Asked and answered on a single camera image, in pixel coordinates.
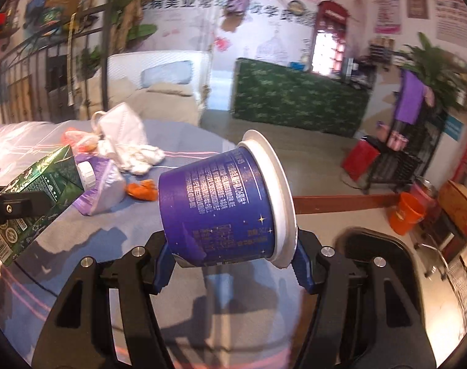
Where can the pink plastic basin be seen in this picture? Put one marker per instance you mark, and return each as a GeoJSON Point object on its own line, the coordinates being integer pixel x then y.
{"type": "Point", "coordinates": [423, 191]}

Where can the purple plastic packaging bag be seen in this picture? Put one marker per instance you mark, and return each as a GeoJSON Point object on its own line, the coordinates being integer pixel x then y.
{"type": "Point", "coordinates": [102, 194]}

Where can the clear plastic bag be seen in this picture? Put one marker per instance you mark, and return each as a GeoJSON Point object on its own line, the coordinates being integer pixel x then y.
{"type": "Point", "coordinates": [81, 142]}

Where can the red booth cabinet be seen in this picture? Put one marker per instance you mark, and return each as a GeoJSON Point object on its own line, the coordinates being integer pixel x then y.
{"type": "Point", "coordinates": [329, 38]}

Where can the green patterned mattress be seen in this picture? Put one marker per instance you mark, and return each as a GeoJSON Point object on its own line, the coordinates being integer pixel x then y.
{"type": "Point", "coordinates": [295, 96]}

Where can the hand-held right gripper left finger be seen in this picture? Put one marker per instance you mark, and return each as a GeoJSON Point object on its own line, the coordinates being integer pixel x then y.
{"type": "Point", "coordinates": [164, 262]}

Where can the purple paper cup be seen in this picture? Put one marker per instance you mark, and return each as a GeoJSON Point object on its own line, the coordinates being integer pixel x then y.
{"type": "Point", "coordinates": [218, 200]}

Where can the blue pillow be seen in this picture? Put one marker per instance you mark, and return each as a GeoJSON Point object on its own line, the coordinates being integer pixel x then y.
{"type": "Point", "coordinates": [166, 73]}

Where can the striped grey tablecloth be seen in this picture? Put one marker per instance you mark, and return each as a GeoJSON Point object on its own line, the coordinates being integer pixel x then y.
{"type": "Point", "coordinates": [114, 234]}

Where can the black metal railing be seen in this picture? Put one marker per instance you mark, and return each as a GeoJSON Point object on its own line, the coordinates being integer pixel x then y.
{"type": "Point", "coordinates": [37, 80]}

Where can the white face mask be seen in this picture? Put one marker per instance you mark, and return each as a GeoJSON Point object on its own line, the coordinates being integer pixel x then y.
{"type": "Point", "coordinates": [122, 123]}

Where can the white armchair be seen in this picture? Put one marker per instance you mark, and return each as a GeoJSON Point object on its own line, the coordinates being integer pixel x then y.
{"type": "Point", "coordinates": [198, 73]}

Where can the beige blanket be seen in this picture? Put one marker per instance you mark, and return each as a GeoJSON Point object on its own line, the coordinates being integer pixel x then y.
{"type": "Point", "coordinates": [160, 103]}

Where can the blue wall sign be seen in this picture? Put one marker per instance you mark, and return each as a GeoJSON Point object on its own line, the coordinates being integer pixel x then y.
{"type": "Point", "coordinates": [453, 127]}

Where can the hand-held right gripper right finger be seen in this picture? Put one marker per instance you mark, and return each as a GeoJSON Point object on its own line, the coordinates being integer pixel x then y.
{"type": "Point", "coordinates": [305, 266]}

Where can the office chair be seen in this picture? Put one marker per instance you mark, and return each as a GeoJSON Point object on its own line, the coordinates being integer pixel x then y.
{"type": "Point", "coordinates": [435, 257]}

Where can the green drink carton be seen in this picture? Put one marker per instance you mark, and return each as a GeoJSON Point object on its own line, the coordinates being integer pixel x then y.
{"type": "Point", "coordinates": [33, 184]}

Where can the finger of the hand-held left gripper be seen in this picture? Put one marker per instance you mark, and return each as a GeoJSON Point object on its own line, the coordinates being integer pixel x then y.
{"type": "Point", "coordinates": [22, 206]}

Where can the black metal rack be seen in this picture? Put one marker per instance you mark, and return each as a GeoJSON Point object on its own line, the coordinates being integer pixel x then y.
{"type": "Point", "coordinates": [402, 157]}

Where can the purple towel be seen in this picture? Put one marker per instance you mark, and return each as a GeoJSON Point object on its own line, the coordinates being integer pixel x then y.
{"type": "Point", "coordinates": [409, 96]}

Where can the orange crumpled wrapper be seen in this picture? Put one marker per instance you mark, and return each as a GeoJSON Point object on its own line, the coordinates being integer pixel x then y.
{"type": "Point", "coordinates": [141, 190]}

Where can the crumpled white tissue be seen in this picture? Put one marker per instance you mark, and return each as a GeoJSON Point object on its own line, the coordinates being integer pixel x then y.
{"type": "Point", "coordinates": [137, 157]}

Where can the red paper bag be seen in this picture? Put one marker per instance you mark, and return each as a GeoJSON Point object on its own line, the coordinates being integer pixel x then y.
{"type": "Point", "coordinates": [359, 159]}

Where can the green potted plant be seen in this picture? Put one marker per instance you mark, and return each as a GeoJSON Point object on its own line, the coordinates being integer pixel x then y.
{"type": "Point", "coordinates": [433, 65]}

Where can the orange plastic bucket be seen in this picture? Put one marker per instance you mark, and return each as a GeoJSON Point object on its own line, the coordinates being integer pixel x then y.
{"type": "Point", "coordinates": [406, 215]}

